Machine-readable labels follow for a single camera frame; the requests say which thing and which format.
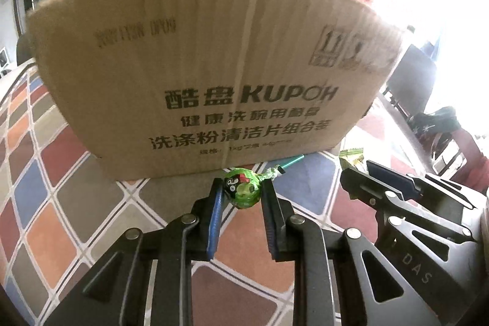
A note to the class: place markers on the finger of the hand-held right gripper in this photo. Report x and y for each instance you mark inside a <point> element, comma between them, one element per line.
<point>389,175</point>
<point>363,184</point>

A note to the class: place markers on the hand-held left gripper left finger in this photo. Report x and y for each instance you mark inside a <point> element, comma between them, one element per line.
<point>214,223</point>

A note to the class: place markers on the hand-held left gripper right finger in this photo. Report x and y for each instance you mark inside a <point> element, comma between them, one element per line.
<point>270,223</point>

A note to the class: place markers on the green black-faced lollipop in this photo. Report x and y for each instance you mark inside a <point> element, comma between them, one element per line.
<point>240,188</point>

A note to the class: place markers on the brown cardboard box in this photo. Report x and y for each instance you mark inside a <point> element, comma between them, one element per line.
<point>214,74</point>

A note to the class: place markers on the light green candy wrapper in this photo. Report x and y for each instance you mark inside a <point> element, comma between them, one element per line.
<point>353,157</point>

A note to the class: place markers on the dark chair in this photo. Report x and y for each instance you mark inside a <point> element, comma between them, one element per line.
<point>412,81</point>

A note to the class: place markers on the grey chair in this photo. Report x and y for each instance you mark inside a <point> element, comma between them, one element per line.
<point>26,47</point>

